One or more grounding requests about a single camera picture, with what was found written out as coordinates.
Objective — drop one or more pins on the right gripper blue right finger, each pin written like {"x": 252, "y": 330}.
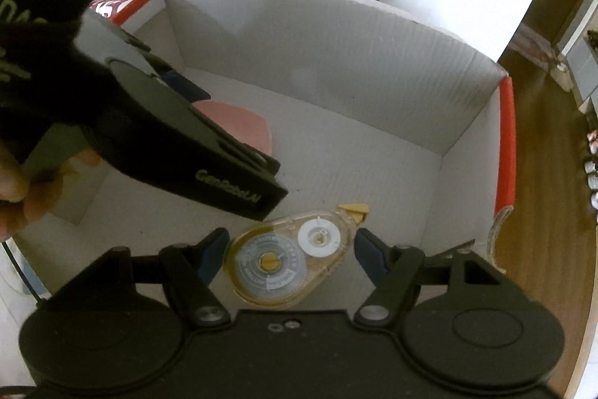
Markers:
{"x": 372, "y": 255}

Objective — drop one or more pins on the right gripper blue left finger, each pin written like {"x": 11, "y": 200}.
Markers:
{"x": 213, "y": 248}

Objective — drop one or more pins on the clear correction tape dispenser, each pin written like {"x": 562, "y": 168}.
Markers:
{"x": 276, "y": 264}

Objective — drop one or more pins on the left hand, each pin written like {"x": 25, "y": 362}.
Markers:
{"x": 24, "y": 201}

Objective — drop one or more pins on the pink soft item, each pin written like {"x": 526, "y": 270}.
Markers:
{"x": 244, "y": 125}

